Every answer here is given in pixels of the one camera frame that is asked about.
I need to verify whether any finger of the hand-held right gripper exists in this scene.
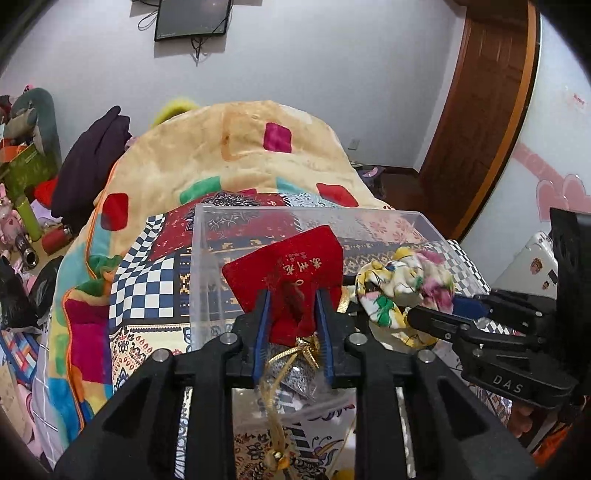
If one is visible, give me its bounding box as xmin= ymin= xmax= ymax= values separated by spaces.
xmin=450 ymin=288 xmax=560 ymax=335
xmin=404 ymin=306 xmax=511 ymax=354

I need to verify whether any floral fabric scrunchie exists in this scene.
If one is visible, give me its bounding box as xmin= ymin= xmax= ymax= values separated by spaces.
xmin=342 ymin=247 xmax=456 ymax=348

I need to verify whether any yellow-green fuzzy item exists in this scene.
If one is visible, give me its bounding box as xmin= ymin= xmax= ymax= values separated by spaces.
xmin=154 ymin=96 xmax=200 ymax=126

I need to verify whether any green plush toy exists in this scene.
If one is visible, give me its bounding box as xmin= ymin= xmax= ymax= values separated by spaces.
xmin=8 ymin=88 xmax=64 ymax=172

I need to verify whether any person's right hand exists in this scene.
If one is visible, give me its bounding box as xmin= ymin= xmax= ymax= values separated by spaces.
xmin=509 ymin=405 xmax=539 ymax=438

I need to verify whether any red velvet drawstring pouch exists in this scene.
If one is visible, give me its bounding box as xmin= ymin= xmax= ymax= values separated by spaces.
xmin=222 ymin=224 xmax=345 ymax=370

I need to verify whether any black cylindrical flashlight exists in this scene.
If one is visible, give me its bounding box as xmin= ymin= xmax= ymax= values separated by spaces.
xmin=14 ymin=234 xmax=41 ymax=269

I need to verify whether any silver patterned pouch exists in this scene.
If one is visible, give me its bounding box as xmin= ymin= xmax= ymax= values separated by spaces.
xmin=263 ymin=348 xmax=333 ymax=402

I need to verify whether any green bottle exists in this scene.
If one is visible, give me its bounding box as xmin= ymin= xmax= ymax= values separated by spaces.
xmin=16 ymin=194 xmax=43 ymax=243

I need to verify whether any white laptop with stickers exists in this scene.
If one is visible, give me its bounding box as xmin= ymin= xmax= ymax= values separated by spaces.
xmin=490 ymin=231 xmax=562 ymax=297

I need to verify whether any pink figurine toy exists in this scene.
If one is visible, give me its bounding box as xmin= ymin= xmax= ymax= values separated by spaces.
xmin=0 ymin=184 xmax=25 ymax=246

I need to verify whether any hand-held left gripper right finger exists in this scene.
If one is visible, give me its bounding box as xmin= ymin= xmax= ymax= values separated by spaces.
xmin=315 ymin=289 xmax=537 ymax=480

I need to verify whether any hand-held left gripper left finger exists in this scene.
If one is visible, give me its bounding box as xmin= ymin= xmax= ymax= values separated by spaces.
xmin=53 ymin=289 xmax=273 ymax=480

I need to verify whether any yellow blanket with coloured squares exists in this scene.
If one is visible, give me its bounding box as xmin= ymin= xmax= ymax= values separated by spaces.
xmin=48 ymin=99 xmax=394 ymax=446

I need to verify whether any clear plastic storage box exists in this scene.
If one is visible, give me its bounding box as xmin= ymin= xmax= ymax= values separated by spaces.
xmin=188 ymin=203 xmax=450 ymax=446

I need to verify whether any pink heart wall sticker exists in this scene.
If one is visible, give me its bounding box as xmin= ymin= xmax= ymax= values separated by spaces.
xmin=516 ymin=142 xmax=591 ymax=224

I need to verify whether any red bottle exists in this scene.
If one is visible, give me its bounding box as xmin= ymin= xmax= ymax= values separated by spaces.
xmin=41 ymin=224 xmax=73 ymax=255

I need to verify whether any green cardboard box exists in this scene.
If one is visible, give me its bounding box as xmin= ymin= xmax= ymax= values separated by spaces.
xmin=0 ymin=142 xmax=52 ymax=200

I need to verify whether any black wall monitor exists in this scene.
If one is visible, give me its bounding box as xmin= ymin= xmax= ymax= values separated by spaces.
xmin=154 ymin=0 xmax=233 ymax=42

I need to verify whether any dark purple garment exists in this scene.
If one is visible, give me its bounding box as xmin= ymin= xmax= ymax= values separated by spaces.
xmin=51 ymin=106 xmax=133 ymax=223

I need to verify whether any black plastic bag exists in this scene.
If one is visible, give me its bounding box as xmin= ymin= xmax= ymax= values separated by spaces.
xmin=0 ymin=255 xmax=64 ymax=331

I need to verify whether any brown wooden door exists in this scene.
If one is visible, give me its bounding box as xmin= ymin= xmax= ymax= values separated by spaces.
xmin=417 ymin=0 xmax=542 ymax=241

